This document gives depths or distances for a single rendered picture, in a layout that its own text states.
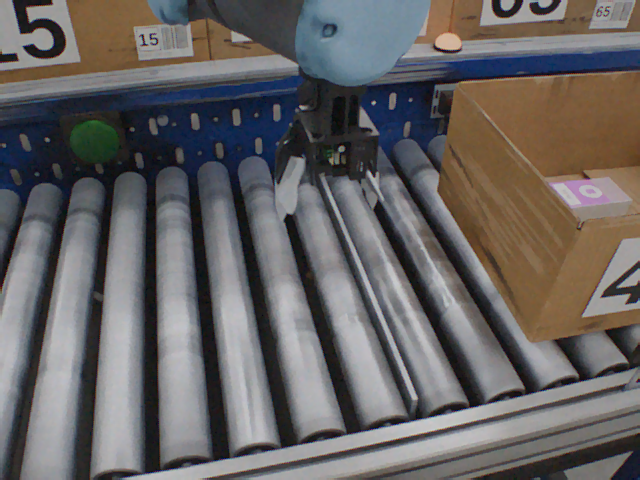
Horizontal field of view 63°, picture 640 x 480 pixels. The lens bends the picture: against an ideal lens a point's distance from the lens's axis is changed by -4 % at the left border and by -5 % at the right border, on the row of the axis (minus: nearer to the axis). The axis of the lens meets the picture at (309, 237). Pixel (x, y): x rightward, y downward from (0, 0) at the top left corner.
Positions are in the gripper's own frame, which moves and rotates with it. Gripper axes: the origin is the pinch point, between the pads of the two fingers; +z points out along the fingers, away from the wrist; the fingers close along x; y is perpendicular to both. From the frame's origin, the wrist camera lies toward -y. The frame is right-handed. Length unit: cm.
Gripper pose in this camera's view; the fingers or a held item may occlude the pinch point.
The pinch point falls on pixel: (325, 206)
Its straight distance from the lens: 67.0
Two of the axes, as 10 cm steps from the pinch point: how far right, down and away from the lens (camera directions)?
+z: 0.0, 7.6, 6.5
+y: 2.2, 6.4, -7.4
